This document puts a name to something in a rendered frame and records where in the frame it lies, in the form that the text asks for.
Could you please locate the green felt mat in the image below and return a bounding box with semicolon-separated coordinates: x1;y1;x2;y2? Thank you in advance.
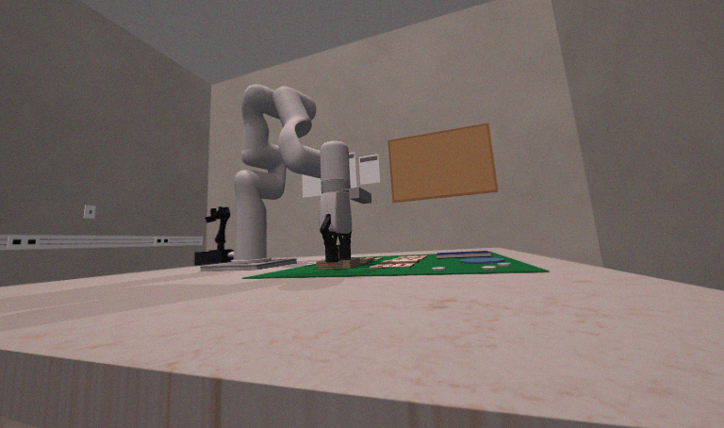
242;252;550;279

